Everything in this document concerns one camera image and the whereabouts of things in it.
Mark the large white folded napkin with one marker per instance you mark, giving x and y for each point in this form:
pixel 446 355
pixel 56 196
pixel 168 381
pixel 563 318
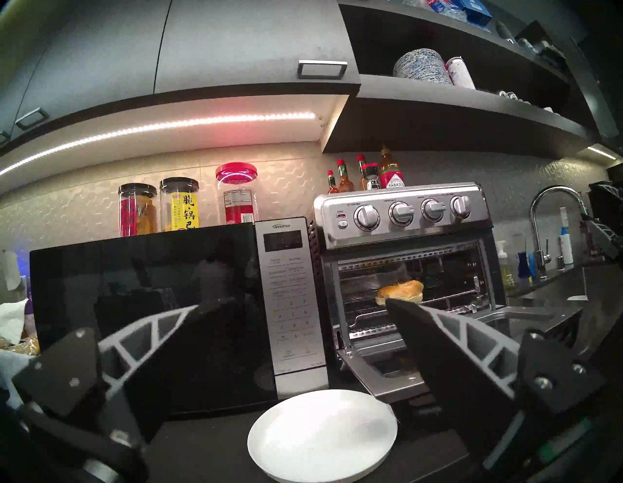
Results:
pixel 12 370

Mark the white round plate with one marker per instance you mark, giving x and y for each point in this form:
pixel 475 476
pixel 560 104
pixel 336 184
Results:
pixel 321 438

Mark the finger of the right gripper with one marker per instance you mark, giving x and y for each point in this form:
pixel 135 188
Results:
pixel 611 202
pixel 608 243

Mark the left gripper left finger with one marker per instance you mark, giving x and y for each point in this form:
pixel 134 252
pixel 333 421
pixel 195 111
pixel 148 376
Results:
pixel 63 375

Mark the large Tabasco sauce bottle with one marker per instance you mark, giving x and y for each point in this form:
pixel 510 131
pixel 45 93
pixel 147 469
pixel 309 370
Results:
pixel 392 175

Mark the stainless steel toaster oven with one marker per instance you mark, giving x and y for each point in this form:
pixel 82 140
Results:
pixel 413 233

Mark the glass toaster oven door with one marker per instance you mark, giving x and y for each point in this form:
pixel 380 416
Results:
pixel 367 377

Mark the small red Tabasco bottle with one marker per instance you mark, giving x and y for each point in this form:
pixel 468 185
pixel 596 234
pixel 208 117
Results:
pixel 333 185

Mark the orange sauce Tabasco bottle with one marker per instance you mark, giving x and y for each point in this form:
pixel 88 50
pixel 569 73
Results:
pixel 345 182

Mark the plastic water bottle pack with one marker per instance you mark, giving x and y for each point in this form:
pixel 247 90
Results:
pixel 438 6

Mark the metal oven rack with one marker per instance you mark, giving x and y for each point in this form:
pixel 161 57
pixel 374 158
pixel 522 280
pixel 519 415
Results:
pixel 375 330

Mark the blue dish soap bottle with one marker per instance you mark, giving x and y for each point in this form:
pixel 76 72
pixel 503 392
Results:
pixel 523 265

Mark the dotted paper cup stack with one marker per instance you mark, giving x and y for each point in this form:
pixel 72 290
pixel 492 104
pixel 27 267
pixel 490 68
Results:
pixel 460 73

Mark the chrome gooseneck faucet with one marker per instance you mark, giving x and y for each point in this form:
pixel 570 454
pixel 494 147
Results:
pixel 536 229

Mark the black microwave oven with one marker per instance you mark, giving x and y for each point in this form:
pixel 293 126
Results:
pixel 146 272

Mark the blue cardboard box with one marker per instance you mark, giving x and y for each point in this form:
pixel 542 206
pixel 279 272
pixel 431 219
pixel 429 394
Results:
pixel 477 10

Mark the under-cabinet LED strip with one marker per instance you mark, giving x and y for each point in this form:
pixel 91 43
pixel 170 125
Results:
pixel 243 118

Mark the silver oven knob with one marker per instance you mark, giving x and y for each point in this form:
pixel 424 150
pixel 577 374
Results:
pixel 460 207
pixel 433 209
pixel 366 217
pixel 401 213

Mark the crumpled white paper towel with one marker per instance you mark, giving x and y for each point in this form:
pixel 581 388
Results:
pixel 12 321

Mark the white blue-top pump bottle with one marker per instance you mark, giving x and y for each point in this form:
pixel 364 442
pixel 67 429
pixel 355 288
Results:
pixel 566 243

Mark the red label snack jar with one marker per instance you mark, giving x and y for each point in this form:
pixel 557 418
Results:
pixel 138 214

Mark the bagged bread loaf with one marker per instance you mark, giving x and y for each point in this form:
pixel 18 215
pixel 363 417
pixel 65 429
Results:
pixel 22 346

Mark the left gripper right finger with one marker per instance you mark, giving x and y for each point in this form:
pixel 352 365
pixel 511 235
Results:
pixel 452 380

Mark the red lid clear jar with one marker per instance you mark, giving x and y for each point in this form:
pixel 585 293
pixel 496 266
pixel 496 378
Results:
pixel 237 199

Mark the speckled paper plate stack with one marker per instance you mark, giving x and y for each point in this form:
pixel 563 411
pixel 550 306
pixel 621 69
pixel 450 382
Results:
pixel 421 65

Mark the yellow soap pump bottle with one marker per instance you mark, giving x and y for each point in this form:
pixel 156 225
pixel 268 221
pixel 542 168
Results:
pixel 506 272

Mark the dark open wall shelf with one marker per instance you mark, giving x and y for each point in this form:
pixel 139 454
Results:
pixel 438 112

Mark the golden brown bagel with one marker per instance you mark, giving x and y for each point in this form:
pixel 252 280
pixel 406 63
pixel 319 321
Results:
pixel 401 291

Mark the black cap salt grinder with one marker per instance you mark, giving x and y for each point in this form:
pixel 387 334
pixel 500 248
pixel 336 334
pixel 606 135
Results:
pixel 372 177

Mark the yellow label snack jar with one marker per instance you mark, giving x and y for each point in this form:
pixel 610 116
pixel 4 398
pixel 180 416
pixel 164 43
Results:
pixel 180 209

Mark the dark wall cabinet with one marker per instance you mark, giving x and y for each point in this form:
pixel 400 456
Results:
pixel 243 44

